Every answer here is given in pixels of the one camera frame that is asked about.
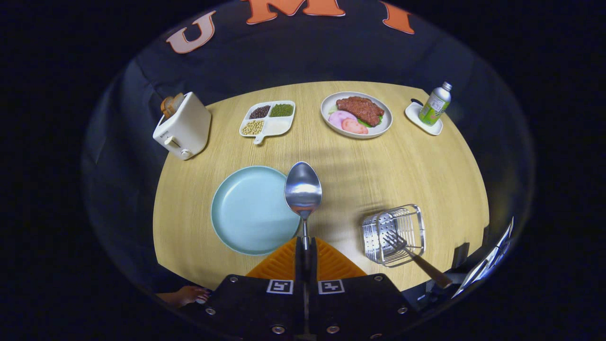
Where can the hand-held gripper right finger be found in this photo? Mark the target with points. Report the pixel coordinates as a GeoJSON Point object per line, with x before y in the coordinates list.
{"type": "Point", "coordinates": [350, 308]}

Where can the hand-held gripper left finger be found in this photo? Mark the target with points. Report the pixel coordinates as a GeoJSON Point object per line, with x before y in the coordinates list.
{"type": "Point", "coordinates": [265, 308]}

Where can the perforated metal basket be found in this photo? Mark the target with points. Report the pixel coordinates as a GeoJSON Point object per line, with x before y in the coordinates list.
{"type": "Point", "coordinates": [374, 232]}

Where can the light blue plate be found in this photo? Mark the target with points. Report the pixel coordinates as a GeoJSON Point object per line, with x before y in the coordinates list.
{"type": "Point", "coordinates": [246, 213]}

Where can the black table clamp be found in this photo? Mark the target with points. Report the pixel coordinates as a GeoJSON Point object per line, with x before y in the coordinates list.
{"type": "Point", "coordinates": [460, 255]}

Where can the pile of yellow soybeans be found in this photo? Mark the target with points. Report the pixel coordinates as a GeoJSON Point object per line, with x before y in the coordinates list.
{"type": "Point", "coordinates": [253, 127]}

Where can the reddish ham slice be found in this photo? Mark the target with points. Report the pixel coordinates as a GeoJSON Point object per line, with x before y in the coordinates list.
{"type": "Point", "coordinates": [354, 126]}

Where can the white divided dish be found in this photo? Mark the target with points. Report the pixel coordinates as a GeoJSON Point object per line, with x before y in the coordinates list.
{"type": "Point", "coordinates": [279, 125]}

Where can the green lettuce leaf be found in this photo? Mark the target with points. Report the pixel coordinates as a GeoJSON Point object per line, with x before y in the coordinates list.
{"type": "Point", "coordinates": [365, 123]}

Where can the pale pink ham slice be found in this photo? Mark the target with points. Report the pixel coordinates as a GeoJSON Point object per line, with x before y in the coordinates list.
{"type": "Point", "coordinates": [338, 118]}

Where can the white toaster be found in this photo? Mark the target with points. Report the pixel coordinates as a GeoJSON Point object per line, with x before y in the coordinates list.
{"type": "Point", "coordinates": [187, 130]}

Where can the pile of dark beans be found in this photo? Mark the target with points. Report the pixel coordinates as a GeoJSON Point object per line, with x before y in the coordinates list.
{"type": "Point", "coordinates": [259, 112]}

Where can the brown steak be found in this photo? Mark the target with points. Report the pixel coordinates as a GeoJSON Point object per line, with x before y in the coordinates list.
{"type": "Point", "coordinates": [362, 110]}

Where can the pile of green beans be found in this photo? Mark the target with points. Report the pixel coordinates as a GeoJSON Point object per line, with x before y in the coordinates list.
{"type": "Point", "coordinates": [281, 110]}

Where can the small white square dish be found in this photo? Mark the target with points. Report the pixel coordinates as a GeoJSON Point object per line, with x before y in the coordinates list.
{"type": "Point", "coordinates": [414, 116]}

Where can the white round dinner plate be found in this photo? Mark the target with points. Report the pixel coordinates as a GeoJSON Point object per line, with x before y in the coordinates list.
{"type": "Point", "coordinates": [329, 104]}

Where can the green label metal bottle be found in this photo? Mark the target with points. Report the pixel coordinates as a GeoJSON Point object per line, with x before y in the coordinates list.
{"type": "Point", "coordinates": [435, 105]}

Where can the brown toast slice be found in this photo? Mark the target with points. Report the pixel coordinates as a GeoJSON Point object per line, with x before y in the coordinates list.
{"type": "Point", "coordinates": [170, 105]}

